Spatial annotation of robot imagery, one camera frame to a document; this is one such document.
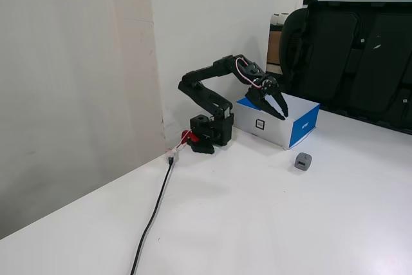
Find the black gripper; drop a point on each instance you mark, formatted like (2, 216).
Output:
(261, 95)

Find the gray block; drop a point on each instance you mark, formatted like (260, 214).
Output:
(302, 161)

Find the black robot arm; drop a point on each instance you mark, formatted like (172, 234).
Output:
(206, 94)

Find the blue and white box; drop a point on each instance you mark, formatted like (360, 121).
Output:
(277, 123)

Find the brown cardboard box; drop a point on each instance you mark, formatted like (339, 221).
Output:
(274, 49)

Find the black office chair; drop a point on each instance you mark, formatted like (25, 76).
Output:
(347, 62)

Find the red clamp knob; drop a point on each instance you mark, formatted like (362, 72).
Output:
(186, 135)

